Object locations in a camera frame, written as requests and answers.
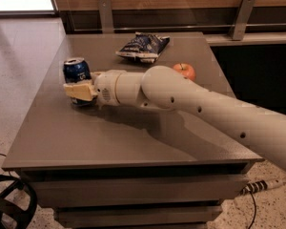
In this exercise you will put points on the right metal bracket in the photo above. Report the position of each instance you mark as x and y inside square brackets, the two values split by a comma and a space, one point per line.
[242, 16]

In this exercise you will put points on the blue chip bag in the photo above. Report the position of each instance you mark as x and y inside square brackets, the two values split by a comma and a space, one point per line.
[144, 48]

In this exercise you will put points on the red apple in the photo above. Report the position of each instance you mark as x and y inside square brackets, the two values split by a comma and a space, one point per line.
[186, 70]

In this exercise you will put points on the metal bracket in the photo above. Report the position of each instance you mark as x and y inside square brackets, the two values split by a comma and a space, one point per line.
[105, 13]
[242, 16]

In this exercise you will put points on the blue pepsi can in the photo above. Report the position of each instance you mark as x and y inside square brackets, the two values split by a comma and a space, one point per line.
[76, 70]

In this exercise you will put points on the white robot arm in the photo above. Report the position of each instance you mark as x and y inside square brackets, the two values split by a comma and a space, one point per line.
[163, 89]

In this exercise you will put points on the metal rail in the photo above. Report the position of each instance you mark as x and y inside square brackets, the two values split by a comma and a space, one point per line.
[209, 29]

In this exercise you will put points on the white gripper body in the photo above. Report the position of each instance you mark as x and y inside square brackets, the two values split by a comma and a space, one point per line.
[105, 87]

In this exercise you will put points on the left metal bracket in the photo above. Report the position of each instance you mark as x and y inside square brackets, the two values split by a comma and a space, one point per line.
[105, 13]

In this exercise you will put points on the grey drawer cabinet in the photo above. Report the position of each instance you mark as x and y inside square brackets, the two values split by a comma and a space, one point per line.
[121, 167]

